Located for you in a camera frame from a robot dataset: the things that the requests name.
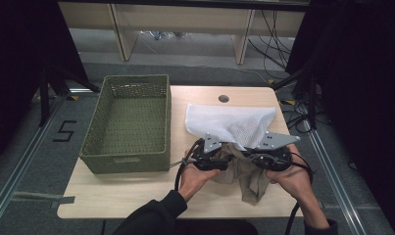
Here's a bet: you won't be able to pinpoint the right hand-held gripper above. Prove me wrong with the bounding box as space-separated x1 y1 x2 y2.
245 130 302 172

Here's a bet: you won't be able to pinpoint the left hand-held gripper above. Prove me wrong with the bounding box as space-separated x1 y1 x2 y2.
190 132 234 172

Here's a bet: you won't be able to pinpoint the beige cloth garment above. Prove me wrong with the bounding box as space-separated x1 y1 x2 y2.
214 142 273 207

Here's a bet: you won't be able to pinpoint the white mesh laundry bag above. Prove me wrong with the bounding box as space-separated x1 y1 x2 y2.
184 103 277 152

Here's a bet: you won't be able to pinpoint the person's left hand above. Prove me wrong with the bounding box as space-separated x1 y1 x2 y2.
178 149 222 202

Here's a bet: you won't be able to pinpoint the person's right hand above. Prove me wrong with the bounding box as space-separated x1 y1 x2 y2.
265 143 315 204

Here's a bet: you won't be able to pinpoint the black metal stand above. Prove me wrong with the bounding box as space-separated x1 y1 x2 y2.
37 63 102 128
271 64 319 130

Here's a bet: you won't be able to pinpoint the green woven basket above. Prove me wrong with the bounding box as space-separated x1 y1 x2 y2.
79 73 173 175

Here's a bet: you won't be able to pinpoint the black curtain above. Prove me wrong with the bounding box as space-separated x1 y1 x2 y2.
0 0 89 170
284 0 395 235

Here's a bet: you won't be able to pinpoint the bundle of black floor cables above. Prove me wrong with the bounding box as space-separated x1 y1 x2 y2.
278 97 331 135

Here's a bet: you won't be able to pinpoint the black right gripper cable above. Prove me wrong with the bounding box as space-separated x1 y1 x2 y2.
283 151 315 235

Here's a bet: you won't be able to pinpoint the metal floor rail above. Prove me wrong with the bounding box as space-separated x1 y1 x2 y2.
0 87 98 227
302 119 370 235

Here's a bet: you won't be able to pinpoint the hanging black cables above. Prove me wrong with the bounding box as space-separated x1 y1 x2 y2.
247 9 295 71

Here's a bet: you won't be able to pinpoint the light wooden desk frame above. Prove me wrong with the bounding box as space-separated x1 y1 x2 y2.
58 1 311 66

